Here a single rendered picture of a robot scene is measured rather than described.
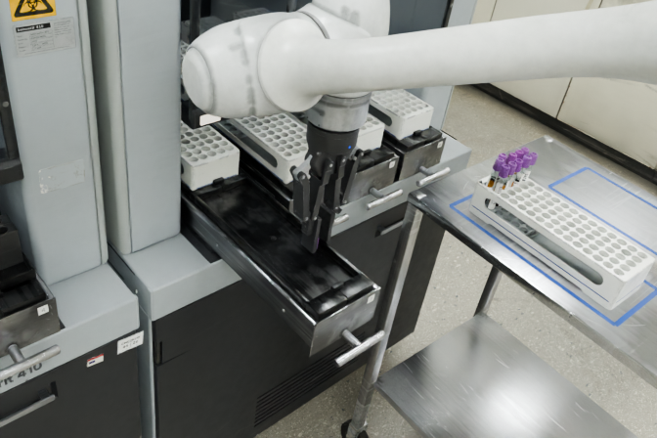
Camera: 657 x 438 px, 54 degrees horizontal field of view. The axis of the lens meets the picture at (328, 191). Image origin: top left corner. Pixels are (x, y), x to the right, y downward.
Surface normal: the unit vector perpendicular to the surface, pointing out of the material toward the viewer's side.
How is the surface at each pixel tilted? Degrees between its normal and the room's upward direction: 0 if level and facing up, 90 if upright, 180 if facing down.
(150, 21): 90
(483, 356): 0
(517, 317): 0
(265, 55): 58
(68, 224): 90
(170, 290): 90
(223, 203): 0
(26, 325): 90
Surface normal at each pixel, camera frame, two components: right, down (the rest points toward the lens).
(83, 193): 0.66, 0.51
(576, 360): 0.13, -0.80
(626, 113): -0.74, 0.31
